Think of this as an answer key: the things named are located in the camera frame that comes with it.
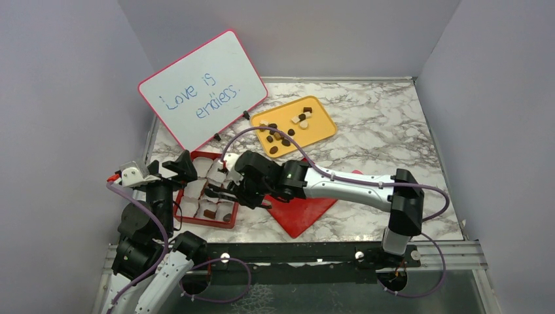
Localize black tweezers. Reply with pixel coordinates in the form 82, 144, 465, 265
204, 184, 237, 202

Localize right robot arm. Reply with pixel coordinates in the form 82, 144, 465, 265
223, 150, 425, 266

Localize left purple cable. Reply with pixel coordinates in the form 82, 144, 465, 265
106, 181, 170, 314

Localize white board with pink frame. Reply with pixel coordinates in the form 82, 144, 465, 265
137, 29, 268, 150

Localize red box lid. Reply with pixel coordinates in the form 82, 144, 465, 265
262, 158, 364, 239

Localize purple cable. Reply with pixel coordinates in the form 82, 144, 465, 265
106, 181, 170, 314
220, 126, 452, 222

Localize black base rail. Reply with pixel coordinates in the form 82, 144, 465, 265
181, 241, 421, 288

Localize yellow plastic tray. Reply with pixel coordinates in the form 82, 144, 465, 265
251, 96, 337, 158

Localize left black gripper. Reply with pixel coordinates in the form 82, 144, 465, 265
143, 149, 198, 236

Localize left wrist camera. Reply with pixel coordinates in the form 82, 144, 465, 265
107, 161, 160, 188

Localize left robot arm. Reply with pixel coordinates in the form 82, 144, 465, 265
101, 150, 206, 313

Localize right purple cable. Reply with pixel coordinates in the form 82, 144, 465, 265
220, 126, 452, 222

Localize red chocolate box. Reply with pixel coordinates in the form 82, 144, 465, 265
173, 151, 239, 230

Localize brown square chocolate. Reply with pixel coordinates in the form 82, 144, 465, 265
203, 209, 217, 219

